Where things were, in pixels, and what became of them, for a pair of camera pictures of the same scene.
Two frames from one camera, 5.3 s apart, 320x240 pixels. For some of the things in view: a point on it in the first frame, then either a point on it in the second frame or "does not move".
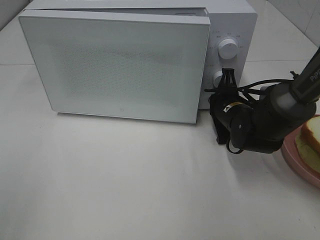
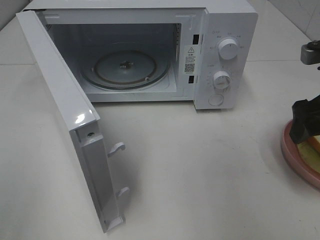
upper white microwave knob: [227, 49] does not move
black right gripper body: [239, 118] to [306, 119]
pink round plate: [290, 154] does not move
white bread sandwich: [307, 143] does not move
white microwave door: [140, 64] to [81, 113]
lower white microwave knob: [216, 78] does not move
